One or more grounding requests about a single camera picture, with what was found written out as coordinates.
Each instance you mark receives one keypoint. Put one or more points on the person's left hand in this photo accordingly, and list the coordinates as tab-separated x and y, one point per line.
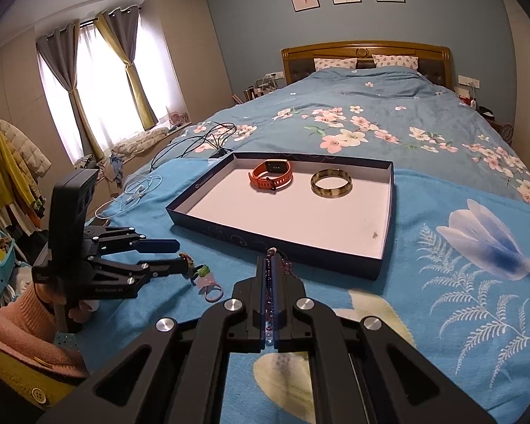
77	313

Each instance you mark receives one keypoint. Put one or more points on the yellow garment with button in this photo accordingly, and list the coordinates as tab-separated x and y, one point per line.
17	384

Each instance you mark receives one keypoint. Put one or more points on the white sheer curtain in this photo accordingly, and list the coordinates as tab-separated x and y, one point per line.
101	92

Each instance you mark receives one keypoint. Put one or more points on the blue flower blanket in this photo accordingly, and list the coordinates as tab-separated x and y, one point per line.
424	309

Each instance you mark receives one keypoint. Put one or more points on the dark blue box lid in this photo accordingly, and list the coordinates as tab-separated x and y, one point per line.
291	221

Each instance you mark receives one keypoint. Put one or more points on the pink desk fan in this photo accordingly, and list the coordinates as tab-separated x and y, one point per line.
175	118

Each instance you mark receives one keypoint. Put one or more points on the olive bangle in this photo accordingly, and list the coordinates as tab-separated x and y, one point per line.
331	192

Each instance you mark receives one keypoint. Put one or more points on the white wall socket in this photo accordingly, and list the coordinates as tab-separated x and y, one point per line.
468	81
274	75

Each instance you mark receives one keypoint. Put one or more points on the heart print pillow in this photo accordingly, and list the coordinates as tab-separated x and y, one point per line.
335	63
395	60

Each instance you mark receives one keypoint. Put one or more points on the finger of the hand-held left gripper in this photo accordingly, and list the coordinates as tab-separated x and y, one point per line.
163	244
172	268

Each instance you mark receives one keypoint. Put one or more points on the folded bedding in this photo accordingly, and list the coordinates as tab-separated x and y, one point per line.
137	141

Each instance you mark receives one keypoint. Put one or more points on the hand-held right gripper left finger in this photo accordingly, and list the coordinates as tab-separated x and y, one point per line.
258	309

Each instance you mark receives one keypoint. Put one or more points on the yellow hanging garment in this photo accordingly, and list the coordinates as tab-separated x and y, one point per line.
0	159

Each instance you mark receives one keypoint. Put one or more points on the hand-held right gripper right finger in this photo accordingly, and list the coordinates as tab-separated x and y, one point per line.
279	309

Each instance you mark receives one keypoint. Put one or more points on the floral blue duvet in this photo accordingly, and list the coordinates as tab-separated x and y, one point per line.
380	97

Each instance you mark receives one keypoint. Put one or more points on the grey and olive curtain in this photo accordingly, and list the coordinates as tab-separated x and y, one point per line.
123	35
62	53

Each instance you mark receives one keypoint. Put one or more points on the person's left forearm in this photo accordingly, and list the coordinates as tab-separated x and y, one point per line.
22	331

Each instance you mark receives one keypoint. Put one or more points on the orange smartwatch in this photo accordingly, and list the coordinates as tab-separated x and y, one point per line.
271	165

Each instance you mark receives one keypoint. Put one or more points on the white puffer jacket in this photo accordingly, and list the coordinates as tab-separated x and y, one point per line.
26	150

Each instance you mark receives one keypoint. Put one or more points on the wooden headboard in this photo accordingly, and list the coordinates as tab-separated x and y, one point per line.
366	48

